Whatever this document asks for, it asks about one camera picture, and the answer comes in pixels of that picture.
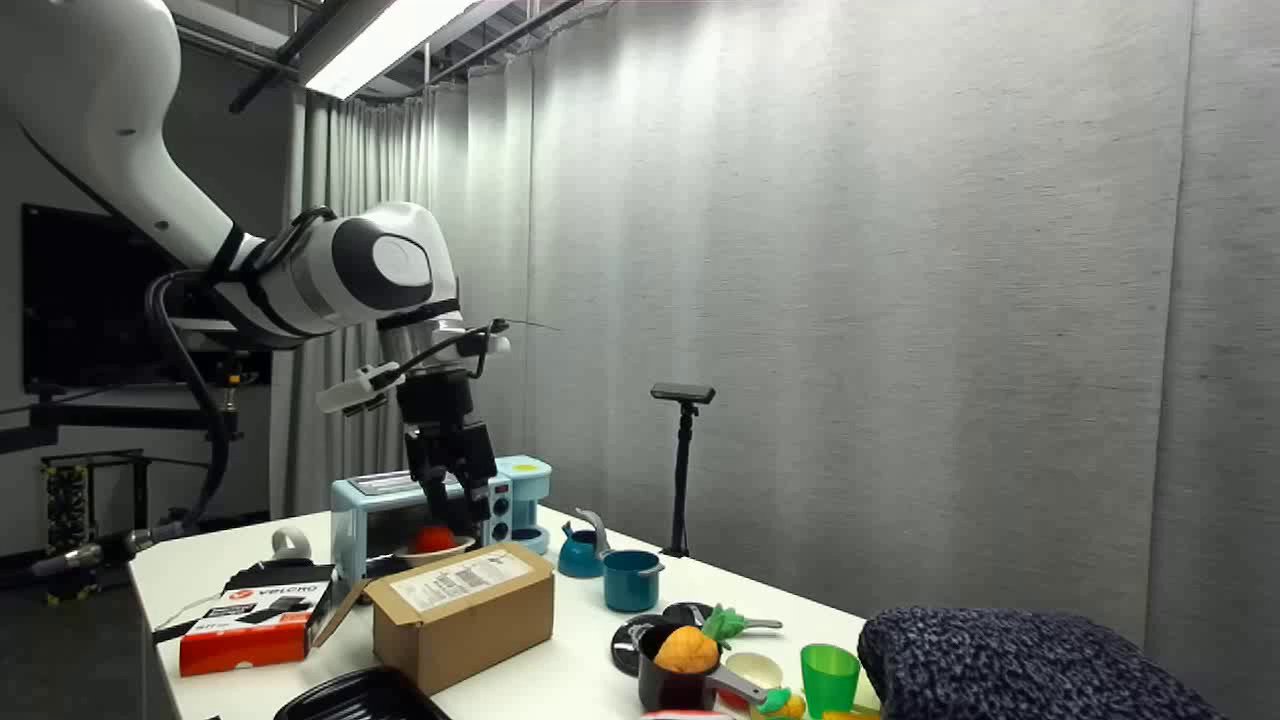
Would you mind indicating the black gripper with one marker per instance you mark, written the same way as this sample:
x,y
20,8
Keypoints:
x,y
438,415

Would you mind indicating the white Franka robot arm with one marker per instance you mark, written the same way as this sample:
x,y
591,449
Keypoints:
x,y
104,107

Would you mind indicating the black bowl with fruit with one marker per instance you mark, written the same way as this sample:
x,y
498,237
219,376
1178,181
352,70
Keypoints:
x,y
666,688

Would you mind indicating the light blue toy oven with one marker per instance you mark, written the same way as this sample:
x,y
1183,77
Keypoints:
x,y
512,485

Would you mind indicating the red toy food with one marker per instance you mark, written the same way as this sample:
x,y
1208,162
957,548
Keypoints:
x,y
435,536

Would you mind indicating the brown cardboard box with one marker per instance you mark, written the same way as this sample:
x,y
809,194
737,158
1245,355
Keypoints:
x,y
465,620

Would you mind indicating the teal toy kettle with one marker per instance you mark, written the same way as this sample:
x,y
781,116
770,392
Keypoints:
x,y
576,548

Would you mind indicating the grey tape roll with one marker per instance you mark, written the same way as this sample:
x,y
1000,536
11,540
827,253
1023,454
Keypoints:
x,y
289,540

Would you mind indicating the teal toy pot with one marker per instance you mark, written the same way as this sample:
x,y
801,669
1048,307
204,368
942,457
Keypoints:
x,y
635,580

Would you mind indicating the black toy pan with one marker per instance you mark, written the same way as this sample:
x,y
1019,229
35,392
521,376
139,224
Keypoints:
x,y
625,641

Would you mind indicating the black plastic tray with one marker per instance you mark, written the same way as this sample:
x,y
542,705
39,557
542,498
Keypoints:
x,y
361,696

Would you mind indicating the red and black box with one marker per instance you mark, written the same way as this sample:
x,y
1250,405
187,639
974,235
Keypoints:
x,y
247,632

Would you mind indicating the green toy vegetable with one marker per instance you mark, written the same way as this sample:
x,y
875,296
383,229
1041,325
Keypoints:
x,y
724,620

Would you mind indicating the green plastic cup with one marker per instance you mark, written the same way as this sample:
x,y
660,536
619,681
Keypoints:
x,y
829,677

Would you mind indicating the ceiling light strip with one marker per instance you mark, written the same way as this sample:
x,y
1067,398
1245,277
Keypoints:
x,y
384,42

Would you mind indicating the dark blue speckled cloth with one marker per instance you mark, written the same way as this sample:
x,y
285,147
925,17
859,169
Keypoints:
x,y
1014,664

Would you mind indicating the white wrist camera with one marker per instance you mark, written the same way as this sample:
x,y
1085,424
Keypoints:
x,y
348,392

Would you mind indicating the black camera on tripod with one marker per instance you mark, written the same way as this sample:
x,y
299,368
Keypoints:
x,y
682,392

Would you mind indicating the black wall monitor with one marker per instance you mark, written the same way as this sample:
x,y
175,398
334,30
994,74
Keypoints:
x,y
80,307

